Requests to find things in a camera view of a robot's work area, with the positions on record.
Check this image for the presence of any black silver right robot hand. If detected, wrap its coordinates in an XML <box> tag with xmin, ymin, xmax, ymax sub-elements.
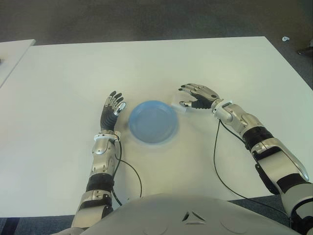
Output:
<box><xmin>178</xmin><ymin>82</ymin><xmax>220</xmax><ymax>110</ymax></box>

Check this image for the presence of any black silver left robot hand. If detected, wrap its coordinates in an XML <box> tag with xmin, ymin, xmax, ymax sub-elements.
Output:
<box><xmin>100</xmin><ymin>91</ymin><xmax>128</xmax><ymax>132</ymax></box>

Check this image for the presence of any white charger block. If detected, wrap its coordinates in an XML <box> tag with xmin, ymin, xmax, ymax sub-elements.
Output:
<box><xmin>171</xmin><ymin>96</ymin><xmax>190</xmax><ymax>115</ymax></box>

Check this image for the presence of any blue round plate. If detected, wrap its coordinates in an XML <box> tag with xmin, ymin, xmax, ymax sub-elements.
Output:
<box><xmin>128</xmin><ymin>99</ymin><xmax>181</xmax><ymax>145</ymax></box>

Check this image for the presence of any white side table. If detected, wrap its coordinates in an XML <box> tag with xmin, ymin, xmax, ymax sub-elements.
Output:
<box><xmin>0</xmin><ymin>39</ymin><xmax>37</xmax><ymax>89</ymax></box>

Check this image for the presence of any grey robot torso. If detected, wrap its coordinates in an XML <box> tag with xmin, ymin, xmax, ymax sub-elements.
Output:
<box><xmin>52</xmin><ymin>193</ymin><xmax>301</xmax><ymax>235</ymax></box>

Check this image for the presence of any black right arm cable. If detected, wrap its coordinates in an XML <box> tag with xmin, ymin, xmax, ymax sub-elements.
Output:
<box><xmin>213</xmin><ymin>117</ymin><xmax>291</xmax><ymax>218</ymax></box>

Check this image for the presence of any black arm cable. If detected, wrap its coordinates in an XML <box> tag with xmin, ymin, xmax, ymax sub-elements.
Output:
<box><xmin>213</xmin><ymin>117</ymin><xmax>291</xmax><ymax>218</ymax></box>
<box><xmin>111</xmin><ymin>139</ymin><xmax>143</xmax><ymax>208</ymax></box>

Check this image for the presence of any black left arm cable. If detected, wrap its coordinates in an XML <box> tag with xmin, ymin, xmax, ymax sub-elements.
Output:
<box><xmin>111</xmin><ymin>139</ymin><xmax>143</xmax><ymax>208</ymax></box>

